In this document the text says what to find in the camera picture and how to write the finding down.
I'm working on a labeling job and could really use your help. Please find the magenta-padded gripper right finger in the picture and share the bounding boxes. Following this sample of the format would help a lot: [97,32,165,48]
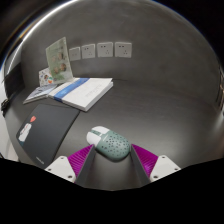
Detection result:
[129,143,182,187]

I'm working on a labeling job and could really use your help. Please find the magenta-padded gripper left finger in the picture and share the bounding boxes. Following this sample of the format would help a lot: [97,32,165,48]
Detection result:
[44,143,97,187]

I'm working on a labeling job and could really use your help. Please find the green and white computer mouse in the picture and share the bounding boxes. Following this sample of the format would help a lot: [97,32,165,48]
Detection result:
[86,125,132,162]

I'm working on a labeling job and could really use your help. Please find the black mouse pad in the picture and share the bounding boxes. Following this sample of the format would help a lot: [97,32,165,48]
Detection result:
[15,103,81,169]

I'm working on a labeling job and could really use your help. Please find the thin grey-blue booklet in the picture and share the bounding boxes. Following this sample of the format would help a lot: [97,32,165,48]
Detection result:
[22,83,58,105]

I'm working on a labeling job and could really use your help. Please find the white book with blue band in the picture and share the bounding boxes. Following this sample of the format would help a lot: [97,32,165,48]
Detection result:
[48,77,114,112]

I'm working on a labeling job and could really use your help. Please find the small colourful printed card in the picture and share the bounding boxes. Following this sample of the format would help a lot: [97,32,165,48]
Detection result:
[38,67,54,88]

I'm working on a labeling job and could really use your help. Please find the green printed leaflet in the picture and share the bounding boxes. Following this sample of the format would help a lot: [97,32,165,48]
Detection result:
[45,36,74,85]

